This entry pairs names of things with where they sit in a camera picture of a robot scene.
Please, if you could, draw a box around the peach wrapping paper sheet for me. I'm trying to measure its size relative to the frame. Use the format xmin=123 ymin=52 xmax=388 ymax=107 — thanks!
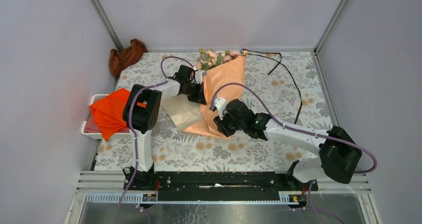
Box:
xmin=161 ymin=56 xmax=246 ymax=139

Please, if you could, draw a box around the dark brown ribbon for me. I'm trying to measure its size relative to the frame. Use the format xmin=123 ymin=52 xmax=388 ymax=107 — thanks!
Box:
xmin=240 ymin=48 xmax=303 ymax=125

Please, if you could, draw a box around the pink fake flower bunch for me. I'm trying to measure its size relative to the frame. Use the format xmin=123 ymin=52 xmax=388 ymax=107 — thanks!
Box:
xmin=222 ymin=50 xmax=248 ymax=63

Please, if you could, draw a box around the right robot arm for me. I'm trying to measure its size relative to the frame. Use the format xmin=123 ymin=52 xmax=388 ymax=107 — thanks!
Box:
xmin=210 ymin=98 xmax=362 ymax=190

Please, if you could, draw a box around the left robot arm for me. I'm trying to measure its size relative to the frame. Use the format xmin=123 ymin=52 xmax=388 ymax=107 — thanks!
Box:
xmin=122 ymin=65 xmax=207 ymax=190

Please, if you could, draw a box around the floral patterned table mat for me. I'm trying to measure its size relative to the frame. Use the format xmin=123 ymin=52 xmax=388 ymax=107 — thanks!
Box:
xmin=94 ymin=51 xmax=347 ymax=173

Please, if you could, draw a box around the brown cloth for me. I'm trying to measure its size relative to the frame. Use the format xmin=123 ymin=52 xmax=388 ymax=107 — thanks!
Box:
xmin=108 ymin=39 xmax=148 ymax=77

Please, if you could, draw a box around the orange cloth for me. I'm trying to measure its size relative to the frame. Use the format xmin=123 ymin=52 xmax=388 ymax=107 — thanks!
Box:
xmin=89 ymin=88 xmax=133 ymax=141

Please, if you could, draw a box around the white plastic basket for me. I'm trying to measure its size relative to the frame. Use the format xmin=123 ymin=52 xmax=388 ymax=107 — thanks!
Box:
xmin=81 ymin=94 xmax=131 ymax=141

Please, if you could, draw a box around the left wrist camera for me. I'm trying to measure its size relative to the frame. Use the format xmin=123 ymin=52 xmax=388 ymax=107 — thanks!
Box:
xmin=194 ymin=70 xmax=207 ymax=84

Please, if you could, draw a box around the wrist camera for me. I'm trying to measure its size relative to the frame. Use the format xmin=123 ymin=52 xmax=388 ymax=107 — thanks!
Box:
xmin=194 ymin=70 xmax=207 ymax=84
xmin=210 ymin=97 xmax=228 ymax=120

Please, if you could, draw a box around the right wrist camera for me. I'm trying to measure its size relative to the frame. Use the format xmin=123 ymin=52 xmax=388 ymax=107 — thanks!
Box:
xmin=210 ymin=97 xmax=228 ymax=120

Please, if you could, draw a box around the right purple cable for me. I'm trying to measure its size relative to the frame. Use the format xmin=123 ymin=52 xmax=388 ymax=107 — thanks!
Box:
xmin=210 ymin=82 xmax=379 ymax=224

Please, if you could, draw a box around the black mounting base rail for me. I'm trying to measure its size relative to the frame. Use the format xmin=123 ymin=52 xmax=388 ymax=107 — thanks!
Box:
xmin=123 ymin=169 xmax=318 ymax=202

